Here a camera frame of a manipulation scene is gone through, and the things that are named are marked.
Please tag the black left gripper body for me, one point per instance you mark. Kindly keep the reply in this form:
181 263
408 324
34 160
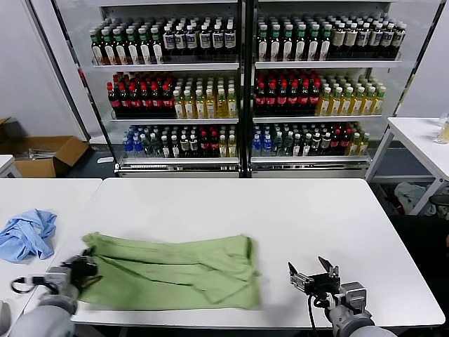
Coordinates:
82 270

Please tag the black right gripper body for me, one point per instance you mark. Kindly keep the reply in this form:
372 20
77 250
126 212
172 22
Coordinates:
321 282

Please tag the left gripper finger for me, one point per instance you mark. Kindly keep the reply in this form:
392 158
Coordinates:
75 259
93 256

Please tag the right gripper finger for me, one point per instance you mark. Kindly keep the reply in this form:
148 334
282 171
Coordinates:
293 270
326 263

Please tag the light green polo shirt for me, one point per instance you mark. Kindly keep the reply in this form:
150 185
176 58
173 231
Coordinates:
175 277

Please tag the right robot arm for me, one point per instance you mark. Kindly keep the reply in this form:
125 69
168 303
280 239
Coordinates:
350 323

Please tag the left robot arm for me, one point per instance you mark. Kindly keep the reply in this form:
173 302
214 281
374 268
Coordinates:
45 316

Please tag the grey clothes pile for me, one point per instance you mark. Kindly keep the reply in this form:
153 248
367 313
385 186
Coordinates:
410 196

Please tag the crumpled light blue shirt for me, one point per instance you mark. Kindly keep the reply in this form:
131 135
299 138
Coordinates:
28 231

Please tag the white paper scrap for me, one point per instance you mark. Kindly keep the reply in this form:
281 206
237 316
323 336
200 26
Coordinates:
105 159

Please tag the open cardboard box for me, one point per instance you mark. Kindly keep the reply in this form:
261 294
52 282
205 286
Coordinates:
66 154

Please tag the metal rods bundle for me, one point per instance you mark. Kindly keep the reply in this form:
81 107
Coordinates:
40 153

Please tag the small blue label water bottle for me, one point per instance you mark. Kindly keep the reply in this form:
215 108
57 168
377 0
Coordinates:
127 147
267 145
257 145
137 147

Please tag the small green cap tea bottle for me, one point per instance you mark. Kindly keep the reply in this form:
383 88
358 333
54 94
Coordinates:
306 147
297 147
166 149
175 149

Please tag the small white table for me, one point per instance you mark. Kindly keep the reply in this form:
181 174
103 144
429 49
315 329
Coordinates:
6 163

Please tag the small dark bottle beige label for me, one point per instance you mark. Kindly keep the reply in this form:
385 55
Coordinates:
184 145
326 142
194 145
316 142

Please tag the small green tinted water bottle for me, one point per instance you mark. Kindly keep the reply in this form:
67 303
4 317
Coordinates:
278 144
288 144
156 147
147 147

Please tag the small red cap cola bottle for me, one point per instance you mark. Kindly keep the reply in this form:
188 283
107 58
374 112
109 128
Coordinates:
336 142
205 145
345 140
214 145

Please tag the small yellow tea bottle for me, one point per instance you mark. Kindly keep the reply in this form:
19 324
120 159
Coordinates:
224 149
232 149
364 144
354 144

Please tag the black chair part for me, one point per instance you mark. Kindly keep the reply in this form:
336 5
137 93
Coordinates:
440 201

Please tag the cardboard box flap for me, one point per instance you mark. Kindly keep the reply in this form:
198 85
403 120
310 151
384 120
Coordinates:
4 121

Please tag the clear bottle yellowish liquid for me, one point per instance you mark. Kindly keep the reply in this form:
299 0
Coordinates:
442 135

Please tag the glass cabinet door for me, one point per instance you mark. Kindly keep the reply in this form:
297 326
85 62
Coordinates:
70 70
415 42

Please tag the glass beverage display cabinet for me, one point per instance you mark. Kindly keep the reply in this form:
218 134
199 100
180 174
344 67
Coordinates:
168 67
315 64

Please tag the green cap dark tea bottle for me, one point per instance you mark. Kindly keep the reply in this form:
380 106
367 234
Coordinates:
276 45
97 51
288 45
301 45
156 51
145 51
313 45
263 45
109 51
326 45
133 51
121 51

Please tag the dark bottle white blue label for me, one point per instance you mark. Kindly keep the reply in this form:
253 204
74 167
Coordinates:
230 39
217 40
206 40
169 42
180 42
192 41

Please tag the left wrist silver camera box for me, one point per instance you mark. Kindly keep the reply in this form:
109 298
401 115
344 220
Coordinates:
58 279

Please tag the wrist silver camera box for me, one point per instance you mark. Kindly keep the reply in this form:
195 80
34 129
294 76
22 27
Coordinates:
58 279
352 295

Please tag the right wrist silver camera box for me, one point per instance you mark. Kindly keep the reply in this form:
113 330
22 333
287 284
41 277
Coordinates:
352 295

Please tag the white metal frame table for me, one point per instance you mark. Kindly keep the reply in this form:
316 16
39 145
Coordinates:
417 130

